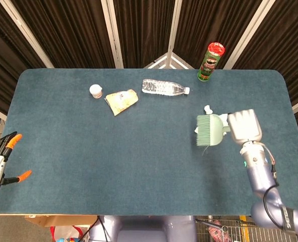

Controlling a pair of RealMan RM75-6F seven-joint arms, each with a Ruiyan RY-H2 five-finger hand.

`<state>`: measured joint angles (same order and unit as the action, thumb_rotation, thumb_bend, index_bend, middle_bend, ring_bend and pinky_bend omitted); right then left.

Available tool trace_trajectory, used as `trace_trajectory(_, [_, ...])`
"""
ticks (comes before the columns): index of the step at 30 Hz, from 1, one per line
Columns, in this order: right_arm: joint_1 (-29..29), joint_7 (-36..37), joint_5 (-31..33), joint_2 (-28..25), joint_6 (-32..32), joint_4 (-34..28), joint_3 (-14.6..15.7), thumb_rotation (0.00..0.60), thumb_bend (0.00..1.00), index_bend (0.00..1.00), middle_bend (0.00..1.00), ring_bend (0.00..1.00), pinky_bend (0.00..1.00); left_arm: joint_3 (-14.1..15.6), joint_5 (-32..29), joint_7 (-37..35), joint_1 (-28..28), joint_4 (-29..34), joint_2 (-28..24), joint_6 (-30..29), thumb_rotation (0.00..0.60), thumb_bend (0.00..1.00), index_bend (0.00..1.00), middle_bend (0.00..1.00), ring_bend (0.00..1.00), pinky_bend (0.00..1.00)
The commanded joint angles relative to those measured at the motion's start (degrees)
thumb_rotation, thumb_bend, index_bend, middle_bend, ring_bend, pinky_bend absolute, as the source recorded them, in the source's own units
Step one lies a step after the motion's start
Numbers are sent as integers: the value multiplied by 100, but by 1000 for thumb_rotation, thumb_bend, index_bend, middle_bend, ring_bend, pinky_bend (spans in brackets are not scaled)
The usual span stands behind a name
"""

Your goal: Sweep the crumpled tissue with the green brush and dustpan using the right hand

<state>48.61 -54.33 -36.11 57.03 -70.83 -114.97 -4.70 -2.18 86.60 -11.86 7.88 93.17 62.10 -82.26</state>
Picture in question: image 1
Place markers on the mint green hand brush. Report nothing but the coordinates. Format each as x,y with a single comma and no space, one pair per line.
214,128

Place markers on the red and white bag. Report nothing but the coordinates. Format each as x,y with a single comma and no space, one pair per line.
65,233

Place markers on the small white jar red label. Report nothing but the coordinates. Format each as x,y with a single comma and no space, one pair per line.
96,90

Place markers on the green Pringles can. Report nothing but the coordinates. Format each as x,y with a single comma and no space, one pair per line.
210,63

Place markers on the brown cardboard box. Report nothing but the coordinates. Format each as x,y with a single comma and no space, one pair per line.
58,220

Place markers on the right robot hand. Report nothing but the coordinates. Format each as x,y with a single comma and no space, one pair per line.
244,126

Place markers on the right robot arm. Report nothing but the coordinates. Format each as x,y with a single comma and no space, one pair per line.
262,179

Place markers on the white torn paper piece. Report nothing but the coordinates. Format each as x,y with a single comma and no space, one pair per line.
224,117

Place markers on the yellow snack packet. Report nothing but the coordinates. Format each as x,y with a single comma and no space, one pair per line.
121,100

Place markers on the blue-grey robot torso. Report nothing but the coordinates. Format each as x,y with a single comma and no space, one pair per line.
143,227

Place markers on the clear plastic water bottle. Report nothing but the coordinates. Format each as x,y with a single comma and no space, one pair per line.
164,87

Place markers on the dark brown curtain panel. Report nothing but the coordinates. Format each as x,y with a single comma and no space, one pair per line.
290,50
143,30
70,32
214,20
2,63

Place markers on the white triangular frame foot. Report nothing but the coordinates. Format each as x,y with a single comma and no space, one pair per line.
182,61

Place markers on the blue felt table cover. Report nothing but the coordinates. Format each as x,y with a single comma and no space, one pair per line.
113,164

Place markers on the pink patterned bag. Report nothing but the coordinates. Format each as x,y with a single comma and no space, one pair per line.
218,232

